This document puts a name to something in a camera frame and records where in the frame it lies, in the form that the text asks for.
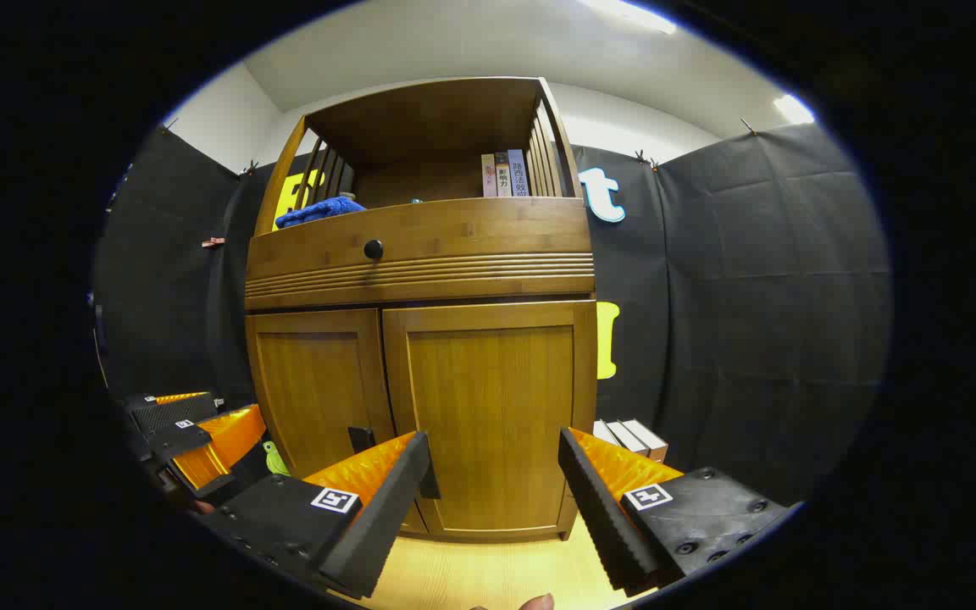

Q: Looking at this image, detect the wooden shoe cabinet door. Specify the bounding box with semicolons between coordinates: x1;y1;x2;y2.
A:
382;301;599;543
246;308;430;536

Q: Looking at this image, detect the ceiling light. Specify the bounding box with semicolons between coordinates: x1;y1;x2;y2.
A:
774;93;817;125

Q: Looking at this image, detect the grey brown book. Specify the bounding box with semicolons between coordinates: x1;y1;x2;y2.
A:
605;419;650;457

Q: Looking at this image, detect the wooden double-door shoe cabinet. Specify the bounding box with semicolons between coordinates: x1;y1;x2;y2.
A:
244;76;599;543

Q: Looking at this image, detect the blue cloth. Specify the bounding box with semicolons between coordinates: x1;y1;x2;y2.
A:
274;197;368;230

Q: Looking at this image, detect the wooden cabinet drawer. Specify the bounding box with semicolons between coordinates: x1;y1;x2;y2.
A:
245;197;596;299

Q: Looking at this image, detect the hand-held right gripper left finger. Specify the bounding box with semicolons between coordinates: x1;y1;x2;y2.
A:
198;430;432;601

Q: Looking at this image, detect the grey-blue spine book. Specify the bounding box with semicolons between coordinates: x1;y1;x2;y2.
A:
507;149;532;197

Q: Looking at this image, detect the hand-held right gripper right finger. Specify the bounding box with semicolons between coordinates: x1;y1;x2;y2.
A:
557;426;794;596

